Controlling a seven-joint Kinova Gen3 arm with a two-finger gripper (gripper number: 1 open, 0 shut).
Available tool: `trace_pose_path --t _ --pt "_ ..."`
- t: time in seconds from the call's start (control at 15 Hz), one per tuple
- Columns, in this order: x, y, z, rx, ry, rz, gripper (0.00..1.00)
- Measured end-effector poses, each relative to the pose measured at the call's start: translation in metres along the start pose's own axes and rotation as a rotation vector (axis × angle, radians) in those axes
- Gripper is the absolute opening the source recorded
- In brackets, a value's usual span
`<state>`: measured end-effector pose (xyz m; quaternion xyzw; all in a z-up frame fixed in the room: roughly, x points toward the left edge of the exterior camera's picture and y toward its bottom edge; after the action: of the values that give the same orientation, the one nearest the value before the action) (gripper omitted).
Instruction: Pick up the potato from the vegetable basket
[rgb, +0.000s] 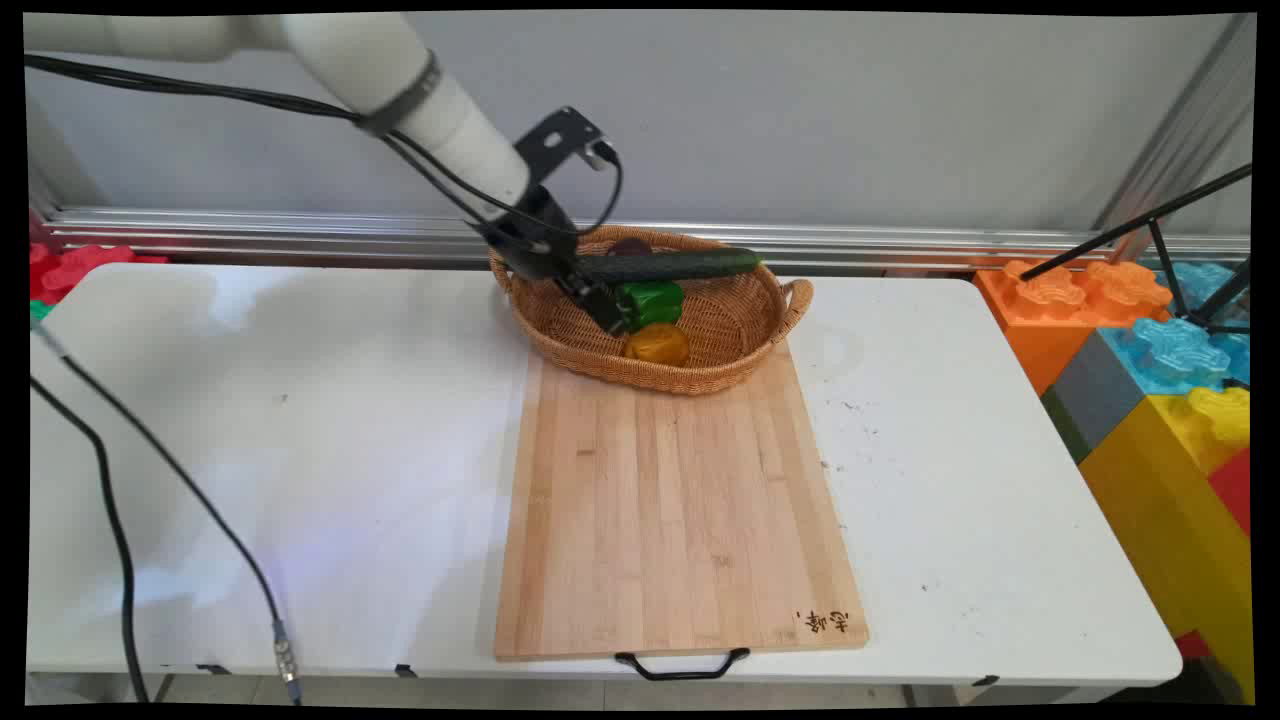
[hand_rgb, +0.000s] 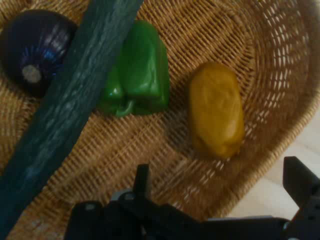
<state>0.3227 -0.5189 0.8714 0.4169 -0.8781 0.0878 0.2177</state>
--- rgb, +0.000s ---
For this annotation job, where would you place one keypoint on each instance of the aluminium frame post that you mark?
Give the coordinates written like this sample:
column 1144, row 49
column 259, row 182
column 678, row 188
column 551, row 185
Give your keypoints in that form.
column 1180, row 130

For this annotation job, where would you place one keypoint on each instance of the green cucumber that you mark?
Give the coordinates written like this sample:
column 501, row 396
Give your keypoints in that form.
column 680, row 265

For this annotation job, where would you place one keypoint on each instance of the yellow bell pepper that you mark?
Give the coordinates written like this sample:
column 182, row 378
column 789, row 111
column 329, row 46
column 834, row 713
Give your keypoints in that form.
column 658, row 345

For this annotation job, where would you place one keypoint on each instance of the red giant building block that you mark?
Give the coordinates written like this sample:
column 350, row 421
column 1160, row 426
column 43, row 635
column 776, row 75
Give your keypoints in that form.
column 1232, row 490

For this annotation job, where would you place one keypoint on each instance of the red foam block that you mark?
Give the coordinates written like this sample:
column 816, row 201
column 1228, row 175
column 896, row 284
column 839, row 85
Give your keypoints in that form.
column 75, row 268

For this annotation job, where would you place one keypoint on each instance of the dark purple eggplant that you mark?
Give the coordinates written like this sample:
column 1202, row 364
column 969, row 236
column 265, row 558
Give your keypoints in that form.
column 630, row 246

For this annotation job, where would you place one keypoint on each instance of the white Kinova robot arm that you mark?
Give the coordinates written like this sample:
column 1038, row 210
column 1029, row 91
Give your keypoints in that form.
column 370, row 60

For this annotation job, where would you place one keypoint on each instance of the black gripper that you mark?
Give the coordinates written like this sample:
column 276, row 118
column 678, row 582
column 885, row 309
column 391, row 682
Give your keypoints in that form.
column 528, row 238

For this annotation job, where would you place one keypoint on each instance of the aluminium frame rail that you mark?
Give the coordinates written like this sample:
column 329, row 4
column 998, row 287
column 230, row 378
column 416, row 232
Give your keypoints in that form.
column 300, row 232

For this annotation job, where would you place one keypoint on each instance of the woven wicker basket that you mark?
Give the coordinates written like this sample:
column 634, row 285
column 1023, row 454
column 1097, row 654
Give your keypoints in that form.
column 700, row 330

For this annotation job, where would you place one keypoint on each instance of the black tripod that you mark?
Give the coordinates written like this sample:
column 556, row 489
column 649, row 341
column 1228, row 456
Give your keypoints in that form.
column 1180, row 240

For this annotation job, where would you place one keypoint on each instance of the bamboo cutting board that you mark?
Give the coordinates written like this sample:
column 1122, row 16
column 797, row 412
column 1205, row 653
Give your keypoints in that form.
column 680, row 500

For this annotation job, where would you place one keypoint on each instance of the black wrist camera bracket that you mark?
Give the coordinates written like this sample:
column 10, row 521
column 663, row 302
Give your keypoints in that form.
column 562, row 140

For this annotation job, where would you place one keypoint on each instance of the light blue giant building block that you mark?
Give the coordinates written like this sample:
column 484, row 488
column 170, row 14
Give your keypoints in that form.
column 1180, row 345

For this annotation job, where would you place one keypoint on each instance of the orange giant building block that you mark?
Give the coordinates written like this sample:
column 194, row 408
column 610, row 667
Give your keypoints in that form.
column 1060, row 310

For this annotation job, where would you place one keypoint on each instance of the grey giant building block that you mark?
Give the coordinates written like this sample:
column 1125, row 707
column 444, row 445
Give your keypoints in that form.
column 1095, row 395

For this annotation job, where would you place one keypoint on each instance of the yellow giant building block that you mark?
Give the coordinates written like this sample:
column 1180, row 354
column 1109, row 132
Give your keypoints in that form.
column 1180, row 510

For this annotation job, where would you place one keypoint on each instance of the green bell pepper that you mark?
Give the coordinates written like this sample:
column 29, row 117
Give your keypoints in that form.
column 652, row 300

